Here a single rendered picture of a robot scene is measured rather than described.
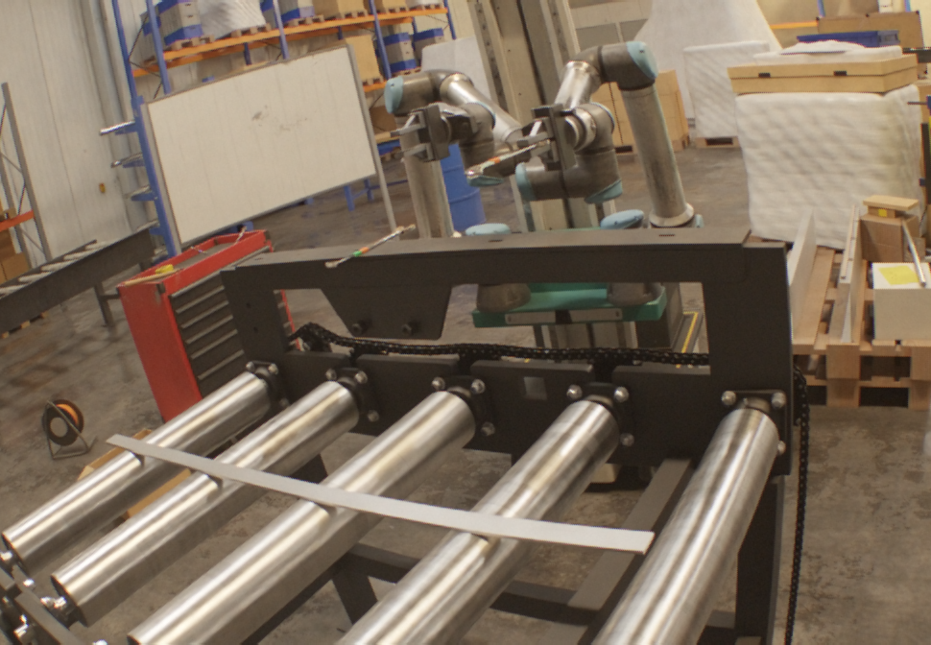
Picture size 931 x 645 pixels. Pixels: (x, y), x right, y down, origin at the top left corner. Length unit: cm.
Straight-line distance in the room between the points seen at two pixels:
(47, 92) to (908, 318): 1153
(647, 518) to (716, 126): 844
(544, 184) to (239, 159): 451
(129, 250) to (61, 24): 650
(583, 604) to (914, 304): 209
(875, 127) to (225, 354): 365
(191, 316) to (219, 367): 28
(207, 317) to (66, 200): 860
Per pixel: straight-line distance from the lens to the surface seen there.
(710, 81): 937
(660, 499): 123
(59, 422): 451
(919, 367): 291
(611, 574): 109
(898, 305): 286
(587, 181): 160
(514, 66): 258
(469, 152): 185
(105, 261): 664
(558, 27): 247
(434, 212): 241
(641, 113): 211
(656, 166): 218
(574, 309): 245
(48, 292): 634
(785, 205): 466
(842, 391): 299
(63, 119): 1210
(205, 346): 349
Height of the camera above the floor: 149
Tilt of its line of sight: 19 degrees down
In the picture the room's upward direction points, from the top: 13 degrees counter-clockwise
